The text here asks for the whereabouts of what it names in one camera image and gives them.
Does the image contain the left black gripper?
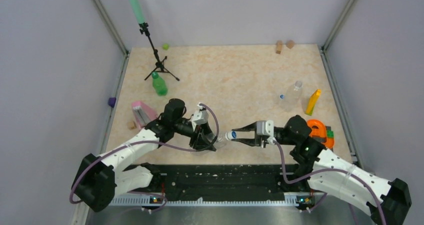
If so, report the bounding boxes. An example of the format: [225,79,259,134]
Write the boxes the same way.
[172,118,218,150]

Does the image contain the clear bottle blue-white cap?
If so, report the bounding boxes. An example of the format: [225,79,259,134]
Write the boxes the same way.
[191,130,238,156]

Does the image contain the clear plastic bottle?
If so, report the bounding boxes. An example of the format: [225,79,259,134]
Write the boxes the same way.
[280,80,303,112]

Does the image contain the green plastic bottle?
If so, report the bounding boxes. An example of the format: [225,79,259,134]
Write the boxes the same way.
[151,71,168,96]

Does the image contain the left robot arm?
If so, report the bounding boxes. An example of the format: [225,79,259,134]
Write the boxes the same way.
[68,98,220,212]

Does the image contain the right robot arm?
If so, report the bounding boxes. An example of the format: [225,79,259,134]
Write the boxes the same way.
[231,115,412,225]

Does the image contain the pink toy toaster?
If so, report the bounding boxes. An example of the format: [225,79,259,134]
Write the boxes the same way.
[131,100,158,130]

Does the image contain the orange tape dispenser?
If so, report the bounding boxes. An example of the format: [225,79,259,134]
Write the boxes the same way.
[306,119,327,148]

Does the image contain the yellow green block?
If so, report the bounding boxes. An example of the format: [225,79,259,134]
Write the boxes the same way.
[304,89,322,116]

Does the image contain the small wooden cube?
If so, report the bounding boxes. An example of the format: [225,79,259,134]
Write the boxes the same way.
[127,121,137,130]

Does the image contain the small green lego brick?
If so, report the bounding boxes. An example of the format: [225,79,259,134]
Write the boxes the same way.
[326,130,334,139]

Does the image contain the wooden block left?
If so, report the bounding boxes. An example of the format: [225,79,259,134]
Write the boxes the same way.
[275,40,284,55]

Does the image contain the wooden block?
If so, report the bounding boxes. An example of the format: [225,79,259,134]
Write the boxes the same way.
[285,40,296,49]
[275,40,284,55]

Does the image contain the wooden block right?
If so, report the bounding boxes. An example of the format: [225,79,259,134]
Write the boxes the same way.
[285,40,296,49]

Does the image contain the purple small object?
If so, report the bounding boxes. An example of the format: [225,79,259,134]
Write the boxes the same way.
[107,97,117,108]

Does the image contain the small green cap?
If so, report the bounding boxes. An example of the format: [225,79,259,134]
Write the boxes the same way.
[162,43,170,51]

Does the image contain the black tripod green pole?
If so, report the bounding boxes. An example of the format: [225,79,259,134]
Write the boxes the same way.
[128,0,180,81]

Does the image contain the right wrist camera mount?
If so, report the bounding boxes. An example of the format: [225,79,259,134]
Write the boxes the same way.
[255,120,274,137]

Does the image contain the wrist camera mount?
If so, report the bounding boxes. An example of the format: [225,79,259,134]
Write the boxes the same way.
[190,103,209,129]
[255,120,274,137]

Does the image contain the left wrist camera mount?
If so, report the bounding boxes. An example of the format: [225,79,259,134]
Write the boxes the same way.
[190,103,209,129]

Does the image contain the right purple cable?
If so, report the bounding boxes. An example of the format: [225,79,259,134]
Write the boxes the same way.
[269,137,388,225]

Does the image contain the purple cable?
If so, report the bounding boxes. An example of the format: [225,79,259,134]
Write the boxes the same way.
[269,137,388,225]
[68,102,220,214]

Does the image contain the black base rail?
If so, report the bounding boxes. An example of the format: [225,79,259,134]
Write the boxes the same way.
[130,163,322,210]

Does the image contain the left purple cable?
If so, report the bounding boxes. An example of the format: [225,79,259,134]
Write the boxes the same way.
[68,102,220,214]

